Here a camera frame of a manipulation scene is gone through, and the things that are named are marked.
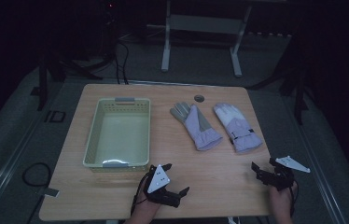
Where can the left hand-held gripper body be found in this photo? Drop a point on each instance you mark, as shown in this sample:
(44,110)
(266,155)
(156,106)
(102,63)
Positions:
(158,180)

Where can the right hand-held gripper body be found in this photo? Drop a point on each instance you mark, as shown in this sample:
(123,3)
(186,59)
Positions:
(280,179)

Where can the purple glove with white fingers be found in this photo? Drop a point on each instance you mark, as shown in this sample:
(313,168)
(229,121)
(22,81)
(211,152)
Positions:
(241,130)

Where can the purple glove with grey palm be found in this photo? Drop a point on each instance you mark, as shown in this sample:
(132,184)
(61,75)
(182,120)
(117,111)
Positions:
(198,130)

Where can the pale green plastic basket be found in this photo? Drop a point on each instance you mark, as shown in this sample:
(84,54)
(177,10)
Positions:
(122,137)

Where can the person's right hand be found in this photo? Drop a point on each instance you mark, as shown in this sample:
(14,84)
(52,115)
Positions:
(283,200)

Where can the person's left hand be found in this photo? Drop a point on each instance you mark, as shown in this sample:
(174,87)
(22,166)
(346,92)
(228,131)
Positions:
(146,207)

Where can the black metal stand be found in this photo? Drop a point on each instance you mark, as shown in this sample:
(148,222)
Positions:
(42,84)
(298,93)

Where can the round grey table grommet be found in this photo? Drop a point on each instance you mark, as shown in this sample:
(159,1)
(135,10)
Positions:
(199,98)

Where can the grey flat floor plate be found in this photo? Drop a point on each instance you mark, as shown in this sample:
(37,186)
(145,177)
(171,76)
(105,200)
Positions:
(52,192)

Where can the black floor bracket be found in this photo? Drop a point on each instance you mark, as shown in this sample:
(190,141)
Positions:
(55,116)

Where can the white metal desk frame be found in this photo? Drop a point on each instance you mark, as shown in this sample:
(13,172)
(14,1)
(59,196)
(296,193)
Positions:
(205,24)

